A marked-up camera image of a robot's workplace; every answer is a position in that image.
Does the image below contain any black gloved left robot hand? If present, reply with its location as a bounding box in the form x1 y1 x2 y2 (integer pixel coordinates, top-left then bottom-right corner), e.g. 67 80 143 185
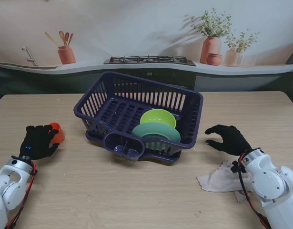
19 125 60 161

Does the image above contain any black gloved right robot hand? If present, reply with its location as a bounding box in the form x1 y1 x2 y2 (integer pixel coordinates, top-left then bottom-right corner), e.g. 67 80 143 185
204 124 254 157

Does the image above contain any orange cup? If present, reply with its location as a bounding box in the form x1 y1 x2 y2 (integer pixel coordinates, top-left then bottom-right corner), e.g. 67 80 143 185
47 122 65 145

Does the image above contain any teal plate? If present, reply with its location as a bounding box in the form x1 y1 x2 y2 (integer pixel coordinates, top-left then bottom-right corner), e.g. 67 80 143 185
131 122 182 153

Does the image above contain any lime green bowl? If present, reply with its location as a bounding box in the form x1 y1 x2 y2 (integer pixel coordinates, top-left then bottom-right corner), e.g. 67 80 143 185
139 108 177 129

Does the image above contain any grey wiping cloth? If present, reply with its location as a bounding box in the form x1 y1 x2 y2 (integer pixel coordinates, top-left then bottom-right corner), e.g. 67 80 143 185
196 160 254 203

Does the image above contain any purple plastic dish rack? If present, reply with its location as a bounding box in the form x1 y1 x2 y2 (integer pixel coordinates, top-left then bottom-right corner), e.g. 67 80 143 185
73 71 204 162

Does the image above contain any printed kitchen scene backdrop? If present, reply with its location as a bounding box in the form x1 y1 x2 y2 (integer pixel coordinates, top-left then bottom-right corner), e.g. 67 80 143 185
0 0 293 96

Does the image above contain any red black right arm cable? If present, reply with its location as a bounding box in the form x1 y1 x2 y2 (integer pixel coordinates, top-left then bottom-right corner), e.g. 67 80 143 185
236 154 272 229

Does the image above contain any red black arm cable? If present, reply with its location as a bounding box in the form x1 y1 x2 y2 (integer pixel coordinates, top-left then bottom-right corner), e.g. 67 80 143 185
236 154 272 229
5 161 39 229

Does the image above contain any red black left arm cable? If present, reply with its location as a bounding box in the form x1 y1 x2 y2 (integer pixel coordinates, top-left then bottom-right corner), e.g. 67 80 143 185
5 161 39 229

